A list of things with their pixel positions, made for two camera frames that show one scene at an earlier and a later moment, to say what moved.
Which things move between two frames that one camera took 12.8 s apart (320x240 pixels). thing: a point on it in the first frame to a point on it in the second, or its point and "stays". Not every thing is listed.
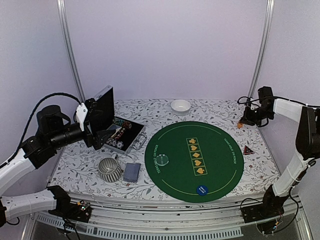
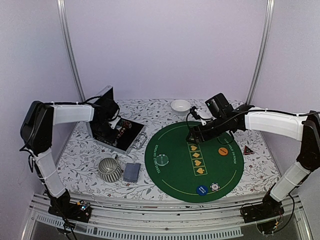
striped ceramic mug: x=109 y=170 stays
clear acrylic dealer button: x=162 y=159 stays
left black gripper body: x=89 y=139 to x=104 y=132
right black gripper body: x=256 y=117 to x=218 y=129
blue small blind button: x=202 y=190 stays
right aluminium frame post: x=266 y=35 stays
